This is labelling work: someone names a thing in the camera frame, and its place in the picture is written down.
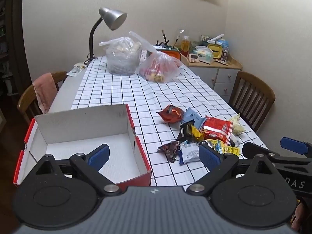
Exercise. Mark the yellow green snack packet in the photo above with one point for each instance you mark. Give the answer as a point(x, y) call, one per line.
point(221, 148)

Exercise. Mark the red and white cardboard box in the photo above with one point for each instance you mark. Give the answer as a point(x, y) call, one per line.
point(66, 133)

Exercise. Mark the white digital timer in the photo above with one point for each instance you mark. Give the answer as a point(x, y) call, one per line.
point(193, 58)

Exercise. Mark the person's right hand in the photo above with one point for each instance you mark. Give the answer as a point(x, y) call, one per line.
point(299, 214)

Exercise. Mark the black snack packet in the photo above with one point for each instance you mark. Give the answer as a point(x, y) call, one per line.
point(185, 131)

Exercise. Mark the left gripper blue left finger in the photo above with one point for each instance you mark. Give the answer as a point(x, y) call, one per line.
point(98, 157)

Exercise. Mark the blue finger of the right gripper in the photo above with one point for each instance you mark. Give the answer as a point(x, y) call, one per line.
point(293, 145)
point(250, 150)

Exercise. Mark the dark brown snack packet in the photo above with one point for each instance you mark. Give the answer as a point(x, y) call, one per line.
point(170, 150)

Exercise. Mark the white black grid tablecloth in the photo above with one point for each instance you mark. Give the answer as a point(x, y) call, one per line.
point(145, 100)

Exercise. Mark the large red snack bag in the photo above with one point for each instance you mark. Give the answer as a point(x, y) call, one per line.
point(214, 128)

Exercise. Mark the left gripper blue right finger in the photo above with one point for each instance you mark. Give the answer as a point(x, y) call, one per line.
point(208, 156)

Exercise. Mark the pink cloth on chair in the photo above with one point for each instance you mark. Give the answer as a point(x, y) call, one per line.
point(45, 91)

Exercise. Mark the tissue box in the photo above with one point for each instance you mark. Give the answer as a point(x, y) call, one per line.
point(205, 54)

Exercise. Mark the pink plastic bag of snacks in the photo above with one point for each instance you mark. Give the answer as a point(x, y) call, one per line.
point(158, 66)

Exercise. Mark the yellow container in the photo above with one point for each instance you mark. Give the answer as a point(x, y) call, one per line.
point(217, 50)

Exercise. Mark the small white packet near lamp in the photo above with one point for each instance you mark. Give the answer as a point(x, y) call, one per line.
point(77, 69)

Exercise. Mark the white blue snack packet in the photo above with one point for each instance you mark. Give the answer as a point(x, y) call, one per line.
point(188, 152)

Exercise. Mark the amber liquid bottle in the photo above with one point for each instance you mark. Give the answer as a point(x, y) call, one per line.
point(185, 46)

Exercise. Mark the clear plastic bag with container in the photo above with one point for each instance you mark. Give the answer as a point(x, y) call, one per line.
point(123, 55)

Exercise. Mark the left wooden chair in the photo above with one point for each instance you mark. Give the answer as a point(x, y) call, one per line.
point(28, 104)

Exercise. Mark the dark red Oreo snack packet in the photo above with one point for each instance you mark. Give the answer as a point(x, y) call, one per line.
point(171, 114)

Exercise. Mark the light blue snack packet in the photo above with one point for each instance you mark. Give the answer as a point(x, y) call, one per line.
point(191, 115)

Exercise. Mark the cream snack packet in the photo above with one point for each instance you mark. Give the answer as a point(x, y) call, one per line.
point(237, 127)

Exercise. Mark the right wooden chair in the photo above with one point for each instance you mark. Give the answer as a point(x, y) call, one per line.
point(252, 99)

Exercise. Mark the wooden chair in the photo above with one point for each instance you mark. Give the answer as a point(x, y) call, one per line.
point(252, 99)
point(28, 104)

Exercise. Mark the white corner cabinet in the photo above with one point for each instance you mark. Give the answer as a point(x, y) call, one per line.
point(219, 77)

